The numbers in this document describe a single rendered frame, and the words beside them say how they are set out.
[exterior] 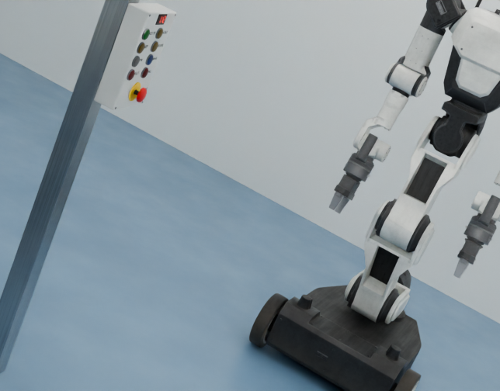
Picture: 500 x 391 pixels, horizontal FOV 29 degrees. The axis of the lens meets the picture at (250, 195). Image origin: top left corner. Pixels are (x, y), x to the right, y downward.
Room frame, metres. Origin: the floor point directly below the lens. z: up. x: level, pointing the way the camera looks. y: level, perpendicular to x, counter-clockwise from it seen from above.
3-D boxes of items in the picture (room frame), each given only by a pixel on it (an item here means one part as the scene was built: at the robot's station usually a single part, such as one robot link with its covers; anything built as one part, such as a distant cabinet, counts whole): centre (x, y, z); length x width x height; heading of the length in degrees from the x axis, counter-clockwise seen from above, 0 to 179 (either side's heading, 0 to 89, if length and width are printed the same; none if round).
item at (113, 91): (2.41, 0.40, 0.97); 0.17 x 0.06 x 0.26; 167
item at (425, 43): (3.39, -0.34, 1.12); 0.13 x 0.12 x 0.22; 71
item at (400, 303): (3.37, -0.58, 0.28); 0.21 x 0.20 x 0.13; 162
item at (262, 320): (3.19, -0.24, 0.10); 0.20 x 0.05 x 0.20; 162
